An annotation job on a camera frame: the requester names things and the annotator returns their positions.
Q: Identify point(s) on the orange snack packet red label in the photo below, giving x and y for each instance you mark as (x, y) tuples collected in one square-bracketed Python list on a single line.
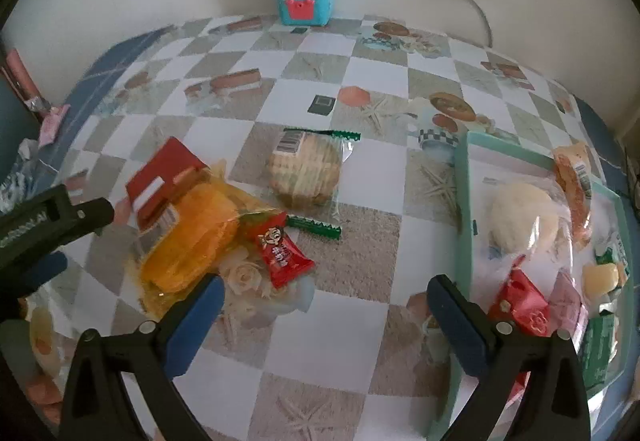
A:
[(195, 231)]

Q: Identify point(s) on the pink snack packet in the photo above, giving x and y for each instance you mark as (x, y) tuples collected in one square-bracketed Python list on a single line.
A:
[(565, 301)]

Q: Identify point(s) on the cream bun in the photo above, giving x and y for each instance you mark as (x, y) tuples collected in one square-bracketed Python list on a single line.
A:
[(522, 216)]

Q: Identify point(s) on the teal rimmed white tray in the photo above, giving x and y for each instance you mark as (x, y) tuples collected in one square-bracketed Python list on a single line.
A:
[(505, 166)]

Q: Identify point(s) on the clear crinkled plastic bag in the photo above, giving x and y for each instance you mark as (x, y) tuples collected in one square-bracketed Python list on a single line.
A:
[(20, 171)]

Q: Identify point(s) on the pale yellow jelly cup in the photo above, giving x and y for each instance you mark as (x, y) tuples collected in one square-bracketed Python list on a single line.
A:
[(600, 278)]

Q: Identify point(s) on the round cracker packet green edges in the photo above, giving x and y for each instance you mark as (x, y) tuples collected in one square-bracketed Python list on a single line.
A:
[(305, 171)]

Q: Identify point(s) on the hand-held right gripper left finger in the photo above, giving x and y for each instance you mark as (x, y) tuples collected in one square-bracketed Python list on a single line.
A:
[(192, 331)]

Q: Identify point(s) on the orange cake packet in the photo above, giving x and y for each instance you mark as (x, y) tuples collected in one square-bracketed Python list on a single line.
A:
[(572, 176)]

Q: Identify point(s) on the red candy packet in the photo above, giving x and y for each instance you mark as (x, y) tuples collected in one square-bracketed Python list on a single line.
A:
[(522, 303), (280, 253)]

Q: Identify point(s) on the red stick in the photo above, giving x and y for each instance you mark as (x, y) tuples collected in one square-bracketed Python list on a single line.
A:
[(20, 71)]

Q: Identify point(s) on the pink paper piece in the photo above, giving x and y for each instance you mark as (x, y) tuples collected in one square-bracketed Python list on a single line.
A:
[(52, 123)]

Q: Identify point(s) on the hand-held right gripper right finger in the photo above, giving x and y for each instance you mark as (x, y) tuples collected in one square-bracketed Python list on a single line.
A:
[(457, 331)]

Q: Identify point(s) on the white green snack packet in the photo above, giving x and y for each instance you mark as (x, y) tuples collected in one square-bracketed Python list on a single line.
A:
[(612, 253)]

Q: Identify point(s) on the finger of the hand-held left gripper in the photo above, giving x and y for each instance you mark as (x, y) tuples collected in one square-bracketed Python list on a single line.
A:
[(45, 271)]

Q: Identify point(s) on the checkered printed tablecloth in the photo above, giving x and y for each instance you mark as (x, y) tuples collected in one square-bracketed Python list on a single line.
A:
[(350, 241)]

